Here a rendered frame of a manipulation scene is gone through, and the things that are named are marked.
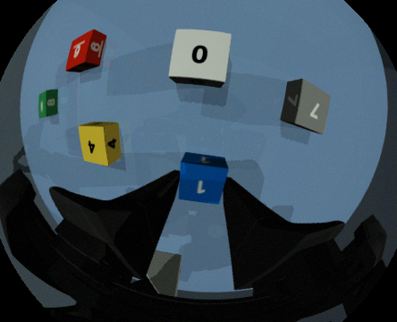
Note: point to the yellow block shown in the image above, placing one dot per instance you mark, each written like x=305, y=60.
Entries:
x=100, y=142

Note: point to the blue block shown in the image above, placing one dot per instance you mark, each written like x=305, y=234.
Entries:
x=202, y=178

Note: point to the green block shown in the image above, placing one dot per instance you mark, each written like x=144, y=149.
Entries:
x=48, y=103

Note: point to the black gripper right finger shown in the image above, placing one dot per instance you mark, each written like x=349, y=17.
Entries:
x=260, y=240

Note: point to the red block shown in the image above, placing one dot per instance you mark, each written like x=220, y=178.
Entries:
x=86, y=52

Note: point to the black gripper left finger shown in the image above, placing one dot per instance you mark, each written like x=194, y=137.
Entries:
x=131, y=225

